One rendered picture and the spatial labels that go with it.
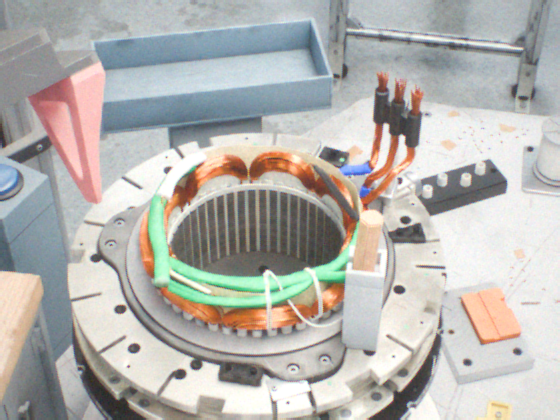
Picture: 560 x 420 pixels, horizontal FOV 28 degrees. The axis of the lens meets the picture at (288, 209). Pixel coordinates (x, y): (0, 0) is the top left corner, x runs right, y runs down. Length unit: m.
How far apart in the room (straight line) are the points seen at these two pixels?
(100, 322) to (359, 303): 0.21
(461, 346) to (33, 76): 0.81
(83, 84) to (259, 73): 0.69
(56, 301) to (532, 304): 0.55
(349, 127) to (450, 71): 1.41
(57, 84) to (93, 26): 2.53
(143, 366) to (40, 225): 0.31
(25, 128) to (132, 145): 1.37
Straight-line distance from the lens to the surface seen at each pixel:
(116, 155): 2.69
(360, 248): 0.81
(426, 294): 0.93
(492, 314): 1.30
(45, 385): 1.09
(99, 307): 0.92
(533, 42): 2.79
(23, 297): 0.98
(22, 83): 0.55
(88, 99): 0.57
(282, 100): 1.18
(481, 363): 1.27
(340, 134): 1.54
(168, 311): 0.90
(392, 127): 0.91
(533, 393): 1.28
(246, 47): 1.26
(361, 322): 0.86
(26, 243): 1.14
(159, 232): 0.89
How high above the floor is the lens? 1.79
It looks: 45 degrees down
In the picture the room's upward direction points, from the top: straight up
